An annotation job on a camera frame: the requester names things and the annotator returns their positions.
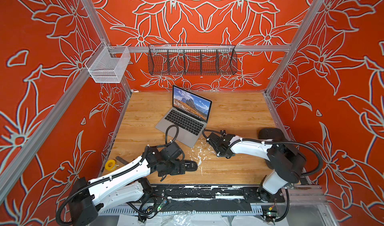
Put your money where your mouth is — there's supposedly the yellow tape roll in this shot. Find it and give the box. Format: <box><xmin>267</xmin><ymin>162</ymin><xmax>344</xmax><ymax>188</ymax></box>
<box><xmin>105</xmin><ymin>160</ymin><xmax>117</xmax><ymax>172</ymax></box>

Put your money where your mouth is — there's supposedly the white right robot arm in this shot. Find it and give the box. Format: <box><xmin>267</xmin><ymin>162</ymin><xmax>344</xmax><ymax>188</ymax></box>
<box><xmin>204</xmin><ymin>131</ymin><xmax>324</xmax><ymax>202</ymax></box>

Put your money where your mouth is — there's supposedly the black wireless mouse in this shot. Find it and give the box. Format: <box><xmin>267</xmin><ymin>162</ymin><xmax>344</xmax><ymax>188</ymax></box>
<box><xmin>184</xmin><ymin>160</ymin><xmax>198</xmax><ymax>172</ymax></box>

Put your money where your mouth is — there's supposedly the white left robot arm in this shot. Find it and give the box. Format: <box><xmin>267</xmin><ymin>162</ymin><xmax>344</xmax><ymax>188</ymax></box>
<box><xmin>56</xmin><ymin>142</ymin><xmax>186</xmax><ymax>226</ymax></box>

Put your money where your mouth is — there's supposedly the white wire basket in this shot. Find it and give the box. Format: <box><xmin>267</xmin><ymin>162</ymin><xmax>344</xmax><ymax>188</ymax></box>
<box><xmin>85</xmin><ymin>41</ymin><xmax>131</xmax><ymax>83</ymax></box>

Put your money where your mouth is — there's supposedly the silver open laptop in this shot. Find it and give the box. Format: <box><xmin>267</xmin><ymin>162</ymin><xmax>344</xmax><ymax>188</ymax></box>
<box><xmin>156</xmin><ymin>86</ymin><xmax>213</xmax><ymax>148</ymax></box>

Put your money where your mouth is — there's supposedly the grey metal hex key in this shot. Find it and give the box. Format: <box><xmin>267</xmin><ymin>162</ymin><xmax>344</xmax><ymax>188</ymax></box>
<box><xmin>116</xmin><ymin>156</ymin><xmax>129</xmax><ymax>165</ymax></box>

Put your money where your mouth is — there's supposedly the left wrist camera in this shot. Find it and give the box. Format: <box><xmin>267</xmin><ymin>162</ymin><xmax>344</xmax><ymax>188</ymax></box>
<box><xmin>160</xmin><ymin>142</ymin><xmax>184</xmax><ymax>161</ymax></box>

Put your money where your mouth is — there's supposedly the black wire basket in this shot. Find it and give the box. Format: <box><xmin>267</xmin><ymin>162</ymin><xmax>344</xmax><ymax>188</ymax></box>
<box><xmin>148</xmin><ymin>43</ymin><xmax>238</xmax><ymax>76</ymax></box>

